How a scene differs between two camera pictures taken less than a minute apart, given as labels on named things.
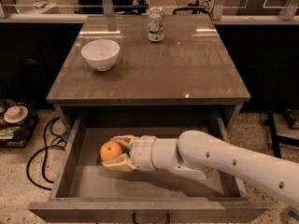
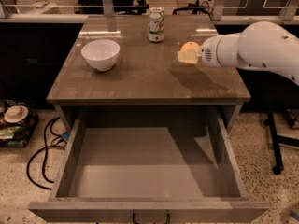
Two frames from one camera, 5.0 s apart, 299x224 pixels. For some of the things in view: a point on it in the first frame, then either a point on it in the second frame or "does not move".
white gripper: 141,153 → 209,55
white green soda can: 156,23 does not move
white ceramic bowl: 101,53 does not move
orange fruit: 110,150 → 190,45
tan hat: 16,114 does not move
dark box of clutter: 19,121 does not move
